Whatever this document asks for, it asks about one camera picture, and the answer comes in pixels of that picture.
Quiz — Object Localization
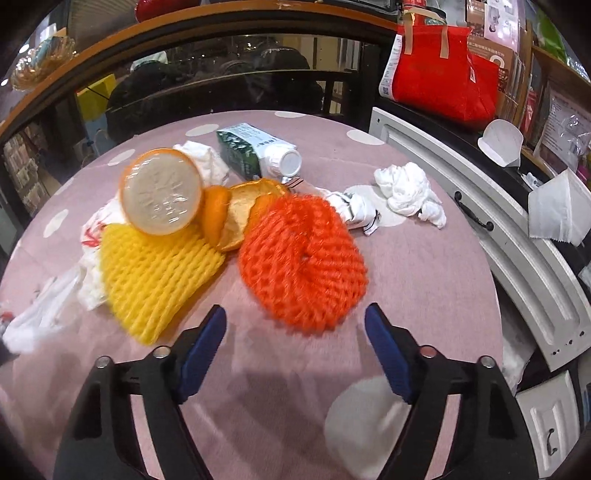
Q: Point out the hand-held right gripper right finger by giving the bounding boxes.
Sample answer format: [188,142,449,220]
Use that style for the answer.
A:
[364,302,540,480]

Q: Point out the orange foam fruit net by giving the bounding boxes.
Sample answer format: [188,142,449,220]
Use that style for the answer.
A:
[238,193,369,332]

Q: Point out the white cabinet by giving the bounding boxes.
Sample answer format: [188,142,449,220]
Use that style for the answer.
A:
[369,107,591,464]

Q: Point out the yellow box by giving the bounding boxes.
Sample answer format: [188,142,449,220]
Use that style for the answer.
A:
[76,74,116,121]

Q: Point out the crumpled printed white wrapper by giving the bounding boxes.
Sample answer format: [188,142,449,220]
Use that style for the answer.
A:
[323,189,382,237]

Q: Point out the clear packet with paper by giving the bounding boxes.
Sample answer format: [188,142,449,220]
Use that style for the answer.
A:
[538,88,591,162]

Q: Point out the green and white milk carton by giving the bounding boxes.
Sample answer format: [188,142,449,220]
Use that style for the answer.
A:
[217,122,303,181]

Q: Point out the glass bowl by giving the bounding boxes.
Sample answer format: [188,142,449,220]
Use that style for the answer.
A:
[10,36,77,90]

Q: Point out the small white crumpled tissue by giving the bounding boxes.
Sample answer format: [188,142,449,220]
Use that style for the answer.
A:
[373,162,448,229]

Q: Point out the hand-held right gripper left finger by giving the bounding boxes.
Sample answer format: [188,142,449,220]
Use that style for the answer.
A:
[53,305,228,480]

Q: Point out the white red-printed plastic bag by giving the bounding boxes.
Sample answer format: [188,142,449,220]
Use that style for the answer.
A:
[0,198,112,356]

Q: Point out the large white tissue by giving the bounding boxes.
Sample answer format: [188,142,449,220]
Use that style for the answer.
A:
[174,141,230,185]

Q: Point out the orange peel piece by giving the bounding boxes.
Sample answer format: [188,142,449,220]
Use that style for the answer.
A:
[201,185,233,245]
[217,179,291,252]

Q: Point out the brown printed cardboard box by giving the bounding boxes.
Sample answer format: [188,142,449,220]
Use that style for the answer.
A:
[464,0,532,134]

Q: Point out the red white package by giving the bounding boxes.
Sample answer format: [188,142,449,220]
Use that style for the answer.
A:
[379,9,502,125]

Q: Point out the yellow foam fruit net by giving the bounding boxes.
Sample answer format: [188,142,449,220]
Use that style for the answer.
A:
[99,222,227,347]

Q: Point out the red glossy object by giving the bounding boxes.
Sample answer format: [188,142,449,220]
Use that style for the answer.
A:
[136,0,185,19]

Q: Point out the green packet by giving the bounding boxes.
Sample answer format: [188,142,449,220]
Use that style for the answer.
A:
[536,9,566,61]

